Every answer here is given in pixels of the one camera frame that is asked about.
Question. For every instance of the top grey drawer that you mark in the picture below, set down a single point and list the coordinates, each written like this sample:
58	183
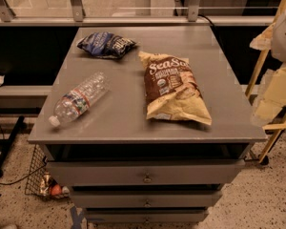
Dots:
141	173

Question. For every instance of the yellow wooden ladder frame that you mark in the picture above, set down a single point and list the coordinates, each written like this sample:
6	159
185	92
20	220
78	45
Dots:
270	103

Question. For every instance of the black metal stand leg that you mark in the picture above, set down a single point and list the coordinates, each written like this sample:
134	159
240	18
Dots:
5	144

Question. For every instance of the middle grey drawer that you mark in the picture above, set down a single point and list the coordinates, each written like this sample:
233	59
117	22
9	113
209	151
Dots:
145	199

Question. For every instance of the bottom grey drawer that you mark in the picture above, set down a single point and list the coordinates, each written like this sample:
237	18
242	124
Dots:
141	216

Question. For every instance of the grey drawer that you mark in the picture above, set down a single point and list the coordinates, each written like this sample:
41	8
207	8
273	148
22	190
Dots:
145	199
141	216
141	173

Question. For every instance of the grey metal railing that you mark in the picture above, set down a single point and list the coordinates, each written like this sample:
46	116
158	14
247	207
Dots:
91	12

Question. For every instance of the blue chip bag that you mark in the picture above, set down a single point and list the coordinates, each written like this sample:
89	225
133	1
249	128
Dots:
106	45

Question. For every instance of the brown sea salt chip bag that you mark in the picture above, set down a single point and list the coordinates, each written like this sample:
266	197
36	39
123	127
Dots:
170	89

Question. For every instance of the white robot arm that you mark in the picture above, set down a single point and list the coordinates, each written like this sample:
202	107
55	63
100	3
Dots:
278	47

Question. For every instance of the clear plastic water bottle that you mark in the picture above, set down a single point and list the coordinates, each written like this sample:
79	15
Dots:
79	99

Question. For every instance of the grey drawer cabinet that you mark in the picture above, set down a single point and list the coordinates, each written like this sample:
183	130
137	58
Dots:
116	127

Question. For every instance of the black wire basket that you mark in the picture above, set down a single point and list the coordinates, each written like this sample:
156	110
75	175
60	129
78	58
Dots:
40	183

